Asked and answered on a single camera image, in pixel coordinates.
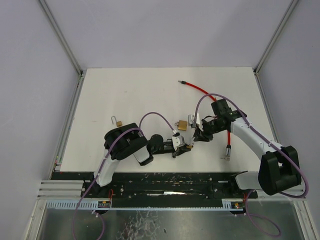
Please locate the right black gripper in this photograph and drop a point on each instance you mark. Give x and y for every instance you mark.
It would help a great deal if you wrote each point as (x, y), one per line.
(204, 129)

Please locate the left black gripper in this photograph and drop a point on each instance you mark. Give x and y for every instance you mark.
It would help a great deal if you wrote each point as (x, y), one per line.
(178, 150)

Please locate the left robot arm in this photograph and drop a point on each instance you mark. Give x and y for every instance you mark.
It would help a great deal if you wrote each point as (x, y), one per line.
(128, 140)

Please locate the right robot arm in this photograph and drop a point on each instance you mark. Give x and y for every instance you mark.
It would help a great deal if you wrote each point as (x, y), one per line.
(278, 170)

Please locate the large brass padlock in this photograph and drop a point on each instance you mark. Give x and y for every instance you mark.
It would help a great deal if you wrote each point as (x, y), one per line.
(181, 125)

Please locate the open small brass padlock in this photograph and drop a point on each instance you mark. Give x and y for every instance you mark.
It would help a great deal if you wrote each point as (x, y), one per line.
(116, 122)

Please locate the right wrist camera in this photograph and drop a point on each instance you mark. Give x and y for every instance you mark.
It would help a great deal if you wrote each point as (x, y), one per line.
(194, 120)

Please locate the red cable lock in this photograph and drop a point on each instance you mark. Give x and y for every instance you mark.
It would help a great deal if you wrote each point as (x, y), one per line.
(228, 148)

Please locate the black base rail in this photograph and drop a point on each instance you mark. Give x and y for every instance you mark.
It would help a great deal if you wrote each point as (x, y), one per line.
(168, 190)

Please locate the right aluminium frame post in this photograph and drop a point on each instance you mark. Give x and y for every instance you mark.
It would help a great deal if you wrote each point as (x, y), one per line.
(276, 35)

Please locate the aluminium frame post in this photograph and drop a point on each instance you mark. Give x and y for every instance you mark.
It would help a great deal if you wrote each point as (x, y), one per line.
(60, 36)
(276, 35)

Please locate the left aluminium frame post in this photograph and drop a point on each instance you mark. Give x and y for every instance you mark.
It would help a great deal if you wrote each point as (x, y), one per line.
(60, 36)

